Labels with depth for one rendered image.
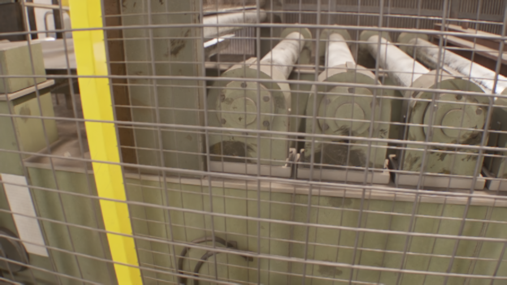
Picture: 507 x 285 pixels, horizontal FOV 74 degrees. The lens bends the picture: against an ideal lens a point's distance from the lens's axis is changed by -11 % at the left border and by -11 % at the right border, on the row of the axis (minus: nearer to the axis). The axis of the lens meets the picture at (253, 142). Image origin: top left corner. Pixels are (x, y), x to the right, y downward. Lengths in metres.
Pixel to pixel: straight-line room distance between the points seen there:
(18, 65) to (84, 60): 0.84
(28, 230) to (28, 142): 0.44
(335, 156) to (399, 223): 0.32
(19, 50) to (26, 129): 0.33
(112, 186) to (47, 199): 0.83
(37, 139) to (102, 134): 0.90
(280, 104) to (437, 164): 0.56
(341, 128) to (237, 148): 0.36
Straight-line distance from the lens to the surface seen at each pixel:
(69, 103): 6.02
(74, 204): 1.66
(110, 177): 0.93
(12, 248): 2.04
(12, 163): 1.78
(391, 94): 3.30
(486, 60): 2.50
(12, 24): 4.52
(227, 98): 1.21
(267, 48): 3.41
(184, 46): 1.17
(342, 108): 1.16
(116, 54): 1.30
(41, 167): 1.64
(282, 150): 1.26
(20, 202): 1.87
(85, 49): 0.86
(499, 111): 1.44
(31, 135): 1.74
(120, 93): 1.32
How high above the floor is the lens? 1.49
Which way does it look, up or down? 22 degrees down
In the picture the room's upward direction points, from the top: straight up
